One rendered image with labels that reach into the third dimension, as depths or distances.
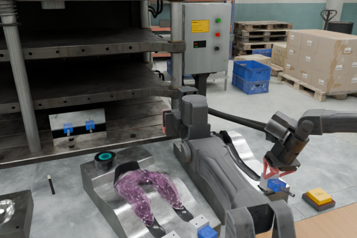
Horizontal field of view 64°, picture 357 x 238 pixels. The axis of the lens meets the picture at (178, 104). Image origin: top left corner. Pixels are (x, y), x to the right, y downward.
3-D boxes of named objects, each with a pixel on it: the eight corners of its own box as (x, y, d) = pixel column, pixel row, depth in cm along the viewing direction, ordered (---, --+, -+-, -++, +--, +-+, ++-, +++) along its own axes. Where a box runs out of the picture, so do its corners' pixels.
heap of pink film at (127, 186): (188, 205, 95) (189, 186, 92) (143, 230, 85) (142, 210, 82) (147, 170, 114) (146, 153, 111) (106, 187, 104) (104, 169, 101)
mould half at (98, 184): (220, 236, 90) (222, 208, 86) (151, 283, 76) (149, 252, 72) (140, 166, 127) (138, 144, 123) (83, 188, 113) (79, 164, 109)
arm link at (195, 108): (171, 96, 66) (185, 114, 55) (206, 93, 68) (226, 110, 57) (172, 141, 70) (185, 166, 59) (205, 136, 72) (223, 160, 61)
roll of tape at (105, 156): (118, 167, 107) (117, 159, 106) (96, 171, 104) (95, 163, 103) (114, 156, 114) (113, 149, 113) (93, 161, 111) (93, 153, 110)
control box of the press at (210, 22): (221, 211, 213) (235, 3, 160) (183, 222, 203) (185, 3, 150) (208, 193, 232) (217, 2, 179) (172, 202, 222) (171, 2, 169)
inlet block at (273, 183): (298, 203, 89) (301, 186, 88) (286, 204, 87) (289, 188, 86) (270, 185, 101) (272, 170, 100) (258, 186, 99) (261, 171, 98)
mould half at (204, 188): (286, 206, 103) (292, 175, 98) (223, 225, 94) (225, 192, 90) (220, 143, 147) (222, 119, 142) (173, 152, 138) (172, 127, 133)
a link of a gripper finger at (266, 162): (253, 170, 98) (265, 151, 93) (270, 169, 101) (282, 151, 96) (263, 186, 93) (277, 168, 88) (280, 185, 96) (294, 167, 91)
